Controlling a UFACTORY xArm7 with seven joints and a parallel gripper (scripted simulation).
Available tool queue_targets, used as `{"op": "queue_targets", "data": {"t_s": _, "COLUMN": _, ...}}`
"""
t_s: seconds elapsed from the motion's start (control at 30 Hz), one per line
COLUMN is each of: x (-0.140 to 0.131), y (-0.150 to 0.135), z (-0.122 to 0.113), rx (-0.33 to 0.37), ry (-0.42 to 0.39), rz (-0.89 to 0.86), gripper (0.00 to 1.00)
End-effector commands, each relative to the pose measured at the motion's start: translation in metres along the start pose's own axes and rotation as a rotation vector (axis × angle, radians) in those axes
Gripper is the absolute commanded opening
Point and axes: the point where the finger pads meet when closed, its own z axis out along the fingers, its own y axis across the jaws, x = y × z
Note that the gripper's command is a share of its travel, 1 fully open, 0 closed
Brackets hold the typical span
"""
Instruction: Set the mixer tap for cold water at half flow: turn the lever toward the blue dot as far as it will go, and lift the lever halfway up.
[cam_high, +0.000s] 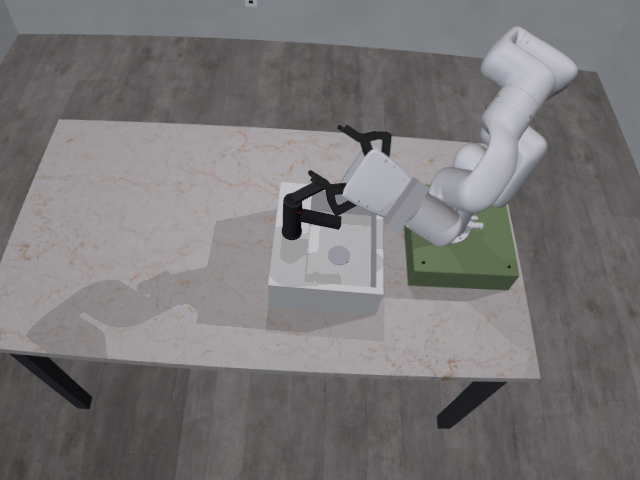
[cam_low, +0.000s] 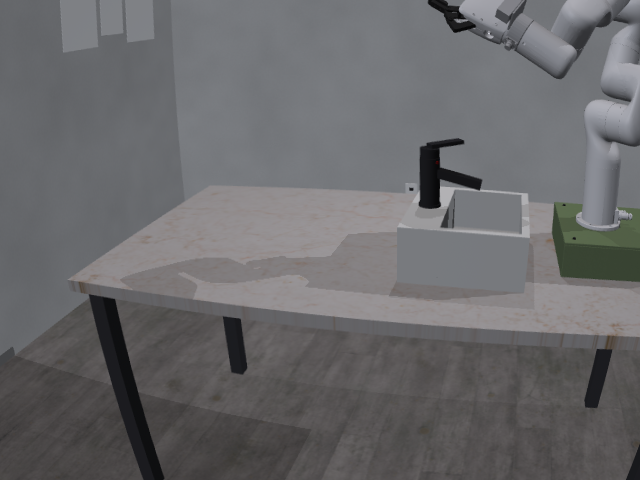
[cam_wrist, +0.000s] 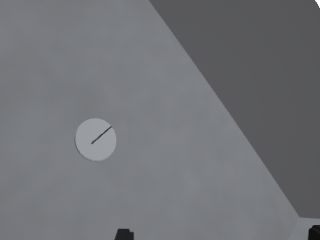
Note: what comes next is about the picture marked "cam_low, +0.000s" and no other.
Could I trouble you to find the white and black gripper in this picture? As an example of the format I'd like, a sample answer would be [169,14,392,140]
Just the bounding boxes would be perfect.
[428,0,510,45]

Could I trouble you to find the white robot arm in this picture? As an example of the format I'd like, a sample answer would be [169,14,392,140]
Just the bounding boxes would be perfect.
[495,0,640,232]

